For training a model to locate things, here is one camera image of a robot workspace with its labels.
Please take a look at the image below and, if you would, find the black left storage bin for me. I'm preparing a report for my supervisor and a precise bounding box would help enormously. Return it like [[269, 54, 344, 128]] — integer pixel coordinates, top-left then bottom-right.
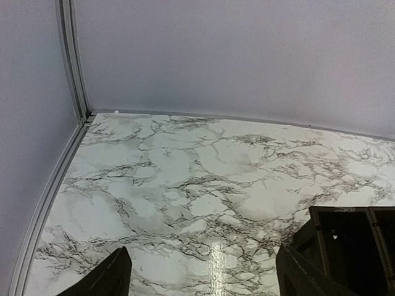
[[291, 206, 394, 295]]

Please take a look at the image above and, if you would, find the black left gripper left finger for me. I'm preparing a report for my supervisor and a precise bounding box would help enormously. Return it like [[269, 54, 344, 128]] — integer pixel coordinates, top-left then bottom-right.
[[58, 247, 132, 296]]

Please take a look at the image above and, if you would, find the aluminium left corner post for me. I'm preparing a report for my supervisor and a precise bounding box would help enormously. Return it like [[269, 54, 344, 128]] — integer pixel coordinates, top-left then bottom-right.
[[55, 0, 92, 125]]

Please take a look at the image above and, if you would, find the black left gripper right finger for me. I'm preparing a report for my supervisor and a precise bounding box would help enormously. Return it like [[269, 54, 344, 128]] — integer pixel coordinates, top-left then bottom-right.
[[276, 245, 355, 296]]

